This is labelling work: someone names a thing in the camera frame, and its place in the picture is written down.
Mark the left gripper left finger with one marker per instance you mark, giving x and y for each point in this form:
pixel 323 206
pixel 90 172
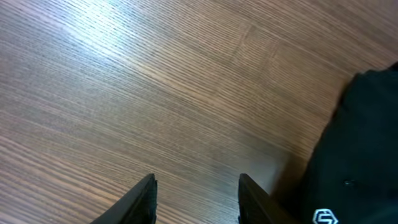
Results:
pixel 137 206

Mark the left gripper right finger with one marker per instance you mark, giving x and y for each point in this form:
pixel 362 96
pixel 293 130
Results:
pixel 256 206

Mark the black polo shirt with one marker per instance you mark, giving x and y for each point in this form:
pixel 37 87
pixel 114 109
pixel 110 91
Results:
pixel 351 176

